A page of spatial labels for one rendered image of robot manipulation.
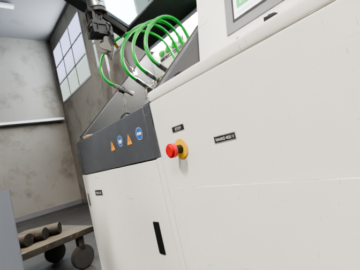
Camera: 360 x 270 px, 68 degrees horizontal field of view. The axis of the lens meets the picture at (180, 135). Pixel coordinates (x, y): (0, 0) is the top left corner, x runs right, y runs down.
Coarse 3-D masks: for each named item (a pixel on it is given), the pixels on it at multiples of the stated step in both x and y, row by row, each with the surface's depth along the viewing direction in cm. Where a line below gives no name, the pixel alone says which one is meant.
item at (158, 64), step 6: (156, 18) 98; (162, 18) 101; (168, 18) 103; (174, 18) 104; (150, 24) 96; (180, 24) 106; (144, 36) 94; (186, 36) 107; (144, 42) 93; (150, 54) 93; (162, 66) 95
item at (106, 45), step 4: (104, 36) 108; (108, 36) 109; (104, 40) 108; (108, 40) 109; (100, 44) 106; (104, 44) 107; (108, 44) 108; (104, 48) 107; (108, 48) 108; (112, 48) 109; (112, 52) 109; (112, 56) 110
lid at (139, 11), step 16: (64, 0) 143; (80, 0) 140; (112, 0) 139; (128, 0) 137; (144, 0) 135; (160, 0) 131; (176, 0) 129; (192, 0) 127; (112, 16) 149; (128, 16) 147; (144, 16) 142; (176, 16) 138; (160, 32) 151; (144, 48) 167
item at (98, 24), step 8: (88, 8) 106; (96, 8) 107; (104, 8) 110; (88, 16) 108; (96, 16) 109; (88, 24) 107; (96, 24) 106; (104, 24) 108; (88, 32) 109; (96, 32) 105; (104, 32) 108
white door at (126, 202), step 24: (120, 168) 96; (144, 168) 83; (96, 192) 118; (120, 192) 99; (144, 192) 85; (96, 216) 122; (120, 216) 102; (144, 216) 87; (168, 216) 77; (120, 240) 105; (144, 240) 90; (168, 240) 78; (120, 264) 108; (144, 264) 92; (168, 264) 80
